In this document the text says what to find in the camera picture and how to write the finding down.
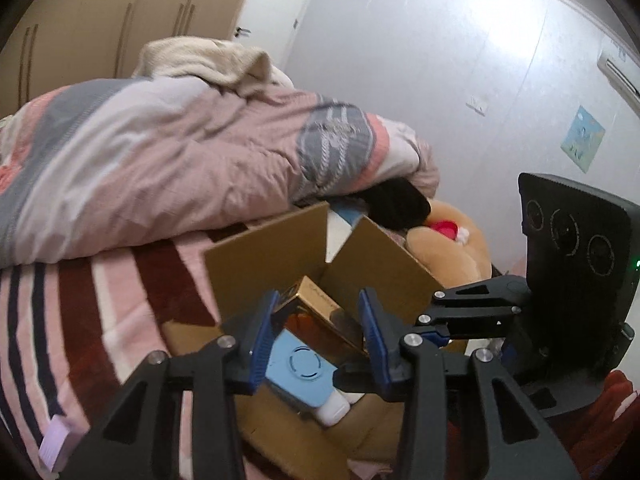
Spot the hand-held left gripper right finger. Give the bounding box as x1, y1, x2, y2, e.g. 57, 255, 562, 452
357, 287, 581, 480

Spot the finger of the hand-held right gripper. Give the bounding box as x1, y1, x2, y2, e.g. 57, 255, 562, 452
416, 275, 532, 350

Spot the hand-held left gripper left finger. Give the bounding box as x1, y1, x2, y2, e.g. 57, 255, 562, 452
62, 290, 281, 480

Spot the light blue case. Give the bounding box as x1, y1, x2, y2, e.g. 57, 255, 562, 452
265, 330, 347, 411

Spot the cardboard box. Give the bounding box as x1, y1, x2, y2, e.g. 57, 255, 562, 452
160, 201, 471, 480

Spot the gold rectangular box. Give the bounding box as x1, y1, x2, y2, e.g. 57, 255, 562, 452
272, 275, 372, 357

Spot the tan plush toy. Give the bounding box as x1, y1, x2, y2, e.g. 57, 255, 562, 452
404, 199, 494, 288

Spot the dark cloth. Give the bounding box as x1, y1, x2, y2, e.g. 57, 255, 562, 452
359, 178, 432, 229

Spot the striped pink bed blanket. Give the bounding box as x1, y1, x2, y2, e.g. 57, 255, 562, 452
0, 232, 261, 480

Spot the white air conditioner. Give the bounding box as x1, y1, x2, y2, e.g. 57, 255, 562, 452
597, 42, 640, 99

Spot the pink grey striped duvet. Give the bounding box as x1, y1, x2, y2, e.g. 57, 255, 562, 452
0, 77, 441, 268

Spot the purple rectangular box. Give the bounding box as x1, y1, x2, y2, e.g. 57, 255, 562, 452
39, 412, 81, 471

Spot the cream fleece blanket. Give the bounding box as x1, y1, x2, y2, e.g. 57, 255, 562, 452
132, 36, 293, 98

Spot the white door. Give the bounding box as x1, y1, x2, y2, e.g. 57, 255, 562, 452
232, 0, 321, 68

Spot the beige wooden wardrobe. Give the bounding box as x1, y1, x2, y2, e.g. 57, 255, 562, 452
0, 0, 261, 116

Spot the blue wall sticker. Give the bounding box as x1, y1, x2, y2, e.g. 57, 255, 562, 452
560, 105, 607, 174

